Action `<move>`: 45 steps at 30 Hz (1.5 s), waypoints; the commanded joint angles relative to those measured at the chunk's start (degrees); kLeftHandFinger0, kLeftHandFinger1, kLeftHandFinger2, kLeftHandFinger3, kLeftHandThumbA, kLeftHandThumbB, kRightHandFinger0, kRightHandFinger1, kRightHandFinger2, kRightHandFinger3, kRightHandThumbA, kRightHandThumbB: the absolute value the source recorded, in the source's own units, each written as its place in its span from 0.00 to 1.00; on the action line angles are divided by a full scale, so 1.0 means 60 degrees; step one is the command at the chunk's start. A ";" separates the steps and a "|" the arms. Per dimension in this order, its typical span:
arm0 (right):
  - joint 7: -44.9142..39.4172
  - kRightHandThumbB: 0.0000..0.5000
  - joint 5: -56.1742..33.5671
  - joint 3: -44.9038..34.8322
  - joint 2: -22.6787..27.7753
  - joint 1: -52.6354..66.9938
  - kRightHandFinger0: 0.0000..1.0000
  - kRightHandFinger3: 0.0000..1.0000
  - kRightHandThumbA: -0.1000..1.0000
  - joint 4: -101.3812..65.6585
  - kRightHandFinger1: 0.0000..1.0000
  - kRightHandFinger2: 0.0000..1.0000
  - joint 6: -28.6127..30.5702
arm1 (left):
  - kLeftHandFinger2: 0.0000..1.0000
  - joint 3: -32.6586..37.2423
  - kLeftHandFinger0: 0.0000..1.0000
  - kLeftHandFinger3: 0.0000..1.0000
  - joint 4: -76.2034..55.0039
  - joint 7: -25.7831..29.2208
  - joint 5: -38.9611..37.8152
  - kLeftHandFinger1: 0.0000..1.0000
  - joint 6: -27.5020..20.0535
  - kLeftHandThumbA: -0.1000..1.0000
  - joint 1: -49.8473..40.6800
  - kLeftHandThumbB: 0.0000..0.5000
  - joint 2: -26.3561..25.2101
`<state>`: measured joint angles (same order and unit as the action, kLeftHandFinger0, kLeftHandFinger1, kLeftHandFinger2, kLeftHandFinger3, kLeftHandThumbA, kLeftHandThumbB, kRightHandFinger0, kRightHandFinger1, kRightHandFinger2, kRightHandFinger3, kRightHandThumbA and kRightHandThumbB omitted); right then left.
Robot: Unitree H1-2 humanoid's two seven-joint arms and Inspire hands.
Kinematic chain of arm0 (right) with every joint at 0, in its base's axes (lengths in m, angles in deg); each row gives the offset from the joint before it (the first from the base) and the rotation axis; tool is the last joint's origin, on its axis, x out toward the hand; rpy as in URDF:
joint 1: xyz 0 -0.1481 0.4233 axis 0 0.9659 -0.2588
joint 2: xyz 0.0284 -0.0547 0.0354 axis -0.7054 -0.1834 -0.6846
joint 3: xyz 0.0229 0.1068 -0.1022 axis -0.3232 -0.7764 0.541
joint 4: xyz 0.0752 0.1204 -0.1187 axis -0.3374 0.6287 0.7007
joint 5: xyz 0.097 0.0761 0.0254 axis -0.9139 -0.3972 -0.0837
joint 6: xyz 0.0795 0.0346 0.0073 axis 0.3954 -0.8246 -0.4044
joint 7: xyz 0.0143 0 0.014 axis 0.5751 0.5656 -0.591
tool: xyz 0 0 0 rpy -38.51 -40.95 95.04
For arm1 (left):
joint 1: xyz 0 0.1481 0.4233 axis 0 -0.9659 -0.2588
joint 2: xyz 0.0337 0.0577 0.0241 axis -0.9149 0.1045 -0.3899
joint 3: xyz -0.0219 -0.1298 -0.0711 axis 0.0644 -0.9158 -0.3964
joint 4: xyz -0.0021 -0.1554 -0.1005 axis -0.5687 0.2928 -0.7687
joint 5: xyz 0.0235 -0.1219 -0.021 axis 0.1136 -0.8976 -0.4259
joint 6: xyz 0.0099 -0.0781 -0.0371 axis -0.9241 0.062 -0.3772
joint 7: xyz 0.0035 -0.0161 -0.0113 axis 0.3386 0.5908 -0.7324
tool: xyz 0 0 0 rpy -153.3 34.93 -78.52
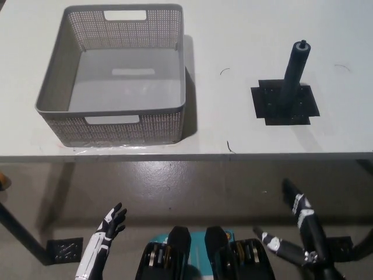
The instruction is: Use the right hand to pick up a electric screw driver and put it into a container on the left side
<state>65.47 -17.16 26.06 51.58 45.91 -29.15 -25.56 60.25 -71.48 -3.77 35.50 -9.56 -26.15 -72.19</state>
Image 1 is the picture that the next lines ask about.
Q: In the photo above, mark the clear adhesive tape strip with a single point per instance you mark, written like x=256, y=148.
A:
x=122, y=146

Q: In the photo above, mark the black floor tape patch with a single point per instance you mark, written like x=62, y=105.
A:
x=65, y=249
x=342, y=246

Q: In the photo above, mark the grey perforated plastic basket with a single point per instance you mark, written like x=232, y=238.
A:
x=122, y=81

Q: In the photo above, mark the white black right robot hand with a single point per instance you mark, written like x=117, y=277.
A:
x=309, y=230

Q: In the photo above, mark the orange object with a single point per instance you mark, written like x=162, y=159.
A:
x=3, y=181

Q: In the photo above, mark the black electric screwdriver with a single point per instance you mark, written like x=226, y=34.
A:
x=292, y=70

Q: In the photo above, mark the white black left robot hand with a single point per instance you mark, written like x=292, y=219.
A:
x=96, y=248

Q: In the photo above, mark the black teal robot body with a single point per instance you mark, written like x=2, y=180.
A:
x=177, y=256

